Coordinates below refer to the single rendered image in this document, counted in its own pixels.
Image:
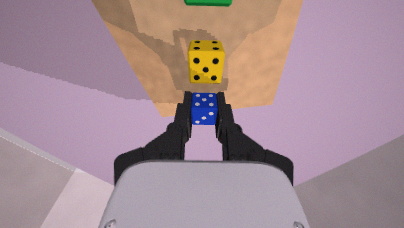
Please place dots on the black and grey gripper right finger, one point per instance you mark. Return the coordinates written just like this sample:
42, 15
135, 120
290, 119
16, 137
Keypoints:
236, 146

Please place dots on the green die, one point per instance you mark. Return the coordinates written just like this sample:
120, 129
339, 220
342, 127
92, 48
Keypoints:
222, 3

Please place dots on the tan mat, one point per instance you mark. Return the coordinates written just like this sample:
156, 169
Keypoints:
154, 36

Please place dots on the yellow die with black pips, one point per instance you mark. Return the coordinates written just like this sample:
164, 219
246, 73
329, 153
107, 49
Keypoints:
205, 61

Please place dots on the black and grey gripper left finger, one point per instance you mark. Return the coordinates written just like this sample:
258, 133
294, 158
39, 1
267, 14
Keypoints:
170, 144

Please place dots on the blue die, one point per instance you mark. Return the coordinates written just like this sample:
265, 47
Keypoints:
204, 108

